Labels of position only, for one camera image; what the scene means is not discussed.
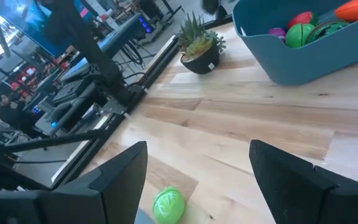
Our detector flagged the potted succulent plant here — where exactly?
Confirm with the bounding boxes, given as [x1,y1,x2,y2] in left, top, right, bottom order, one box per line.
[175,11,227,75]

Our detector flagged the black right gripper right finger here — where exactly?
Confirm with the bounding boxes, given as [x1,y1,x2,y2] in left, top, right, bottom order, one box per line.
[249,139,358,224]

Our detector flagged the computer with blue lights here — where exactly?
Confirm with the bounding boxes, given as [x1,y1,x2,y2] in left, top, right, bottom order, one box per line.
[98,12,155,62]

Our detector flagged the person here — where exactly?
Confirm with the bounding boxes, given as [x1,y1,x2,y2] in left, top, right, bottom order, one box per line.
[0,92,42,139]

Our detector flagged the teal plastic bin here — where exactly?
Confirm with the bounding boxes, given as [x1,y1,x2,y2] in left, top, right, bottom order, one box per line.
[232,0,358,86]

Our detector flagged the purple toy onion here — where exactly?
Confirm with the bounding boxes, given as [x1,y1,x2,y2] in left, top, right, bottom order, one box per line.
[267,27,287,43]

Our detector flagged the blue-screen computer monitor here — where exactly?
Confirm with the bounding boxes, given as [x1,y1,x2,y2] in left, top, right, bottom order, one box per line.
[0,0,90,58]

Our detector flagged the light green toy cabbage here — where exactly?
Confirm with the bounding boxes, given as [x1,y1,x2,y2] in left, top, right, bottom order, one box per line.
[152,185,186,224]

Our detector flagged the grey folded cloth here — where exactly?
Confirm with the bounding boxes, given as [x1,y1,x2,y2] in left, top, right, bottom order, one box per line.
[134,207,157,224]

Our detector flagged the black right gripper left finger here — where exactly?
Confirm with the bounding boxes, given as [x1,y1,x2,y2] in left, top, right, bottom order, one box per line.
[39,141,149,224]

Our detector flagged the black computer mouse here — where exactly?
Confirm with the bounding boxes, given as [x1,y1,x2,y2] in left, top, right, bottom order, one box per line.
[48,101,71,127]

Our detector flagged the black keyboard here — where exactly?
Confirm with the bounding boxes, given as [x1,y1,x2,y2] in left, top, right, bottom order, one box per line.
[52,78,88,104]

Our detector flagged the striped green toy watermelon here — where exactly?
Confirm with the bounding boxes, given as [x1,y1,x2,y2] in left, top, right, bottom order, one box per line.
[305,20,351,44]

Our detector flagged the orange toy carrot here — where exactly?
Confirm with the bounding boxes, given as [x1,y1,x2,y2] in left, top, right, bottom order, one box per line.
[334,0,358,22]

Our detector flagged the red toy strawberry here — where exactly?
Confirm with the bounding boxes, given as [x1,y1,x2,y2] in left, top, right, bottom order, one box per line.
[287,11,315,29]

